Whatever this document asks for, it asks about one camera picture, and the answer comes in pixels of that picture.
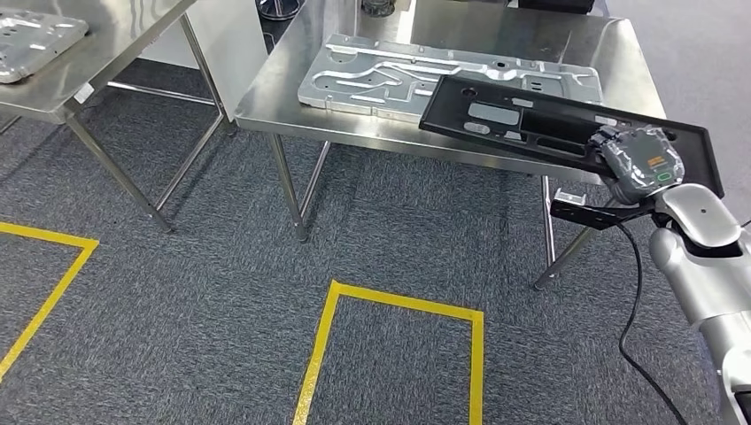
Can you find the white cabinet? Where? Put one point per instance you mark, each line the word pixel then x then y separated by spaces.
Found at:
pixel 234 53

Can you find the stainless steel table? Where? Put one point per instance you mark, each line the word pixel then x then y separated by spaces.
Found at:
pixel 117 35

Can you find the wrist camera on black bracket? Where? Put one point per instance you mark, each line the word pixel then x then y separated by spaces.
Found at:
pixel 581 214

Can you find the yellow floor tape square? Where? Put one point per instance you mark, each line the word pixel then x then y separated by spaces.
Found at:
pixel 411 304
pixel 47 234

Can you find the black plastic frame part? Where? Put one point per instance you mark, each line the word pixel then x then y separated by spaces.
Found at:
pixel 446 111

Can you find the large aluminium plate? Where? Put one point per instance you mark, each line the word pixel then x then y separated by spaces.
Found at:
pixel 352 76

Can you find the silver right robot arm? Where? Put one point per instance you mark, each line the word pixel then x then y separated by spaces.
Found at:
pixel 704 275

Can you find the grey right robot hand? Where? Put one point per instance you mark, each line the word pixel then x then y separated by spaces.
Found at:
pixel 642 161

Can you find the black round stand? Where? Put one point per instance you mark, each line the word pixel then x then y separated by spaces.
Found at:
pixel 280 7

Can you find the stainless steel workbench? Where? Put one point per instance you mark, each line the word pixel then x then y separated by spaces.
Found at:
pixel 276 88

